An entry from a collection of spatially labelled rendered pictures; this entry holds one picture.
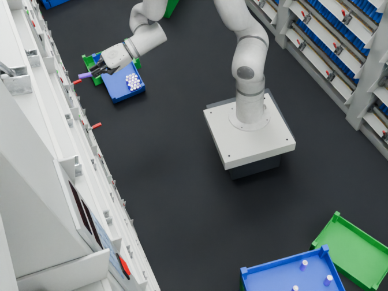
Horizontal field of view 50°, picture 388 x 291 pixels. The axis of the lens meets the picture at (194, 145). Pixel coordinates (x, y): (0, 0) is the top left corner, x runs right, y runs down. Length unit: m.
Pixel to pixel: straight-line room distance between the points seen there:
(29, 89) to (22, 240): 0.27
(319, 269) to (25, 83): 1.23
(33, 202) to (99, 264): 0.11
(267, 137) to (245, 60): 0.43
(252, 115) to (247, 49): 0.35
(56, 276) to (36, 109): 0.22
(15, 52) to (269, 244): 1.58
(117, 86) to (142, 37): 0.83
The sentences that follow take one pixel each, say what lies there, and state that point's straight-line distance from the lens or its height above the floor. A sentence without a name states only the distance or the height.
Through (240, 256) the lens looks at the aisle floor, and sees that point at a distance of 1.95.
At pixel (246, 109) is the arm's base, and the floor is 0.43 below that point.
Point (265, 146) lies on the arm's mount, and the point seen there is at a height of 0.34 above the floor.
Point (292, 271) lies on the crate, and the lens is 1.52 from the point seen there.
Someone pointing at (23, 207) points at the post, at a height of 1.63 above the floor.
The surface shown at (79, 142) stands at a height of 1.10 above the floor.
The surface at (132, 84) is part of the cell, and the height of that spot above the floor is 0.08.
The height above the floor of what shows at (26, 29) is 1.30.
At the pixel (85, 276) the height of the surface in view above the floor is 1.51.
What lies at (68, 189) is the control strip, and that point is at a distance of 0.35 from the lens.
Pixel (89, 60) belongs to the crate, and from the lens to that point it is 2.74.
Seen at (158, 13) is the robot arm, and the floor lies 0.84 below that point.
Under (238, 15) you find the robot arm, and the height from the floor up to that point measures 0.88.
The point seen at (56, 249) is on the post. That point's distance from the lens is 0.32.
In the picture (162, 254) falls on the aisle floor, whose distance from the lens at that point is 1.98.
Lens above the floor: 1.85
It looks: 56 degrees down
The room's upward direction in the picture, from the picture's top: 8 degrees counter-clockwise
